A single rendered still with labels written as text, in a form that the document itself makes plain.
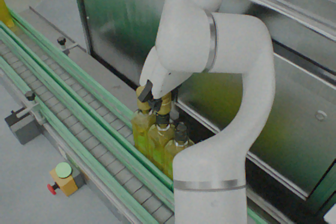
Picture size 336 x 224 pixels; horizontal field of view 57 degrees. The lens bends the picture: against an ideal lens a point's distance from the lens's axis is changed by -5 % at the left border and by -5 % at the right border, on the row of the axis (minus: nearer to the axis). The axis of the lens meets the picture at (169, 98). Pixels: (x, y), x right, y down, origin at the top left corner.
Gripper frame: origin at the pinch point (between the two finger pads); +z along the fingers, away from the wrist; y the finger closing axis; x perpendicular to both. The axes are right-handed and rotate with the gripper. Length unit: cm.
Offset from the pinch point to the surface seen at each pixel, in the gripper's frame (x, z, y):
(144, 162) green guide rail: 3.7, 22.9, 4.3
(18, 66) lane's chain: -60, 48, 9
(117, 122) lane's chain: -13.8, 35.7, -1.8
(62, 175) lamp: -11.5, 38.8, 20.6
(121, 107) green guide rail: -14.1, 27.8, -2.9
